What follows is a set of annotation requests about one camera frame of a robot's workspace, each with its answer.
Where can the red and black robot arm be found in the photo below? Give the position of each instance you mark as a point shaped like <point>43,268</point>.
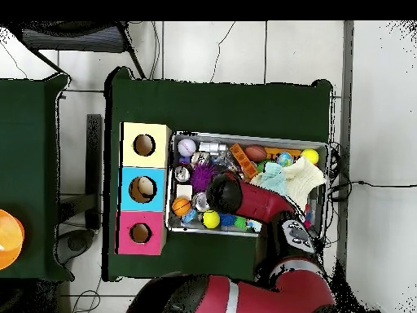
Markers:
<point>260,202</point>

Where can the shallow silver mesh bin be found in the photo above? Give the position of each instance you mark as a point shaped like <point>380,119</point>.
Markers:
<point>195,138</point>

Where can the wooden box with three holes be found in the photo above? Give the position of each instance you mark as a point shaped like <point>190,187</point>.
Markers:
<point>130,159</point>

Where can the purple spiky rubber ball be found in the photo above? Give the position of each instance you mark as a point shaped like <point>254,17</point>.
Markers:
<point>202,176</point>

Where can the silver metal fitting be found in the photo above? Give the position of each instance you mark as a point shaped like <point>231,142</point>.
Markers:
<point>213,147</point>

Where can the white toy baseball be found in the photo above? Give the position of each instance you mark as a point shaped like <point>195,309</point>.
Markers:
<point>186,147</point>

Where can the orange plastic building brick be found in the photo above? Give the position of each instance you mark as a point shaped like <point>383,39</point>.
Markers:
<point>244,159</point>

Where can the orange toy basketball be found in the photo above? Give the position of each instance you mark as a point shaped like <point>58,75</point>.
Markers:
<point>180,206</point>

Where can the brown toy football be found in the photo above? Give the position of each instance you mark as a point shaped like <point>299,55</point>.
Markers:
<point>255,153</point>

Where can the dark green table cloth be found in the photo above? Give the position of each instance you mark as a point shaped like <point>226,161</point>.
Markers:
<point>211,107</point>

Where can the globe print ball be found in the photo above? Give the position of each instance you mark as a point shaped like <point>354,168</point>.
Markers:
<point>284,158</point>

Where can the cream waffle cloth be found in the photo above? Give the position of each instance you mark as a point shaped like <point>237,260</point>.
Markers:
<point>306,179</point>

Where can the plain yellow ball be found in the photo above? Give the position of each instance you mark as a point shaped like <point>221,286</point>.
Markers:
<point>309,156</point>

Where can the black upright panel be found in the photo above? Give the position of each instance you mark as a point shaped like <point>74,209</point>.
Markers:
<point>93,163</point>

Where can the dark green side-table cloth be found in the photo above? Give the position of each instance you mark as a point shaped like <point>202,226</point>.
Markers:
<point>29,163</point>

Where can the black chair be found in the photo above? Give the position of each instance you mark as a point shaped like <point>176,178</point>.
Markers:
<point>71,39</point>

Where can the orange plastic bowl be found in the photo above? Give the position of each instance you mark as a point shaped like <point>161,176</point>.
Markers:
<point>9,238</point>

